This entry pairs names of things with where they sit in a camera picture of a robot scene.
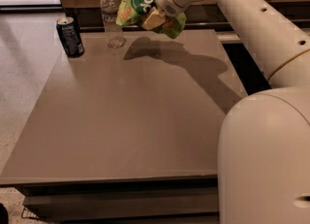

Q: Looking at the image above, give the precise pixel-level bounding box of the green rice chip bag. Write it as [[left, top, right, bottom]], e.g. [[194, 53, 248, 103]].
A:
[[116, 0, 187, 39]]

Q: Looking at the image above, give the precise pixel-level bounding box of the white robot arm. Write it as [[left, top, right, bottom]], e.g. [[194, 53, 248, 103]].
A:
[[156, 0, 310, 224]]

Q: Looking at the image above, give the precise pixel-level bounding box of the clear plastic water bottle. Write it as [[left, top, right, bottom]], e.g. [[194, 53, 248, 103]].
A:
[[100, 0, 125, 48]]

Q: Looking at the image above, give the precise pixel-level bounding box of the blue soda can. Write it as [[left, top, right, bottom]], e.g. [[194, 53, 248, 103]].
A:
[[56, 16, 84, 57]]

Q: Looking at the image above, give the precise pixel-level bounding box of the grey table drawer unit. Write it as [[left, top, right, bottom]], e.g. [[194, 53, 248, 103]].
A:
[[17, 177, 219, 223]]

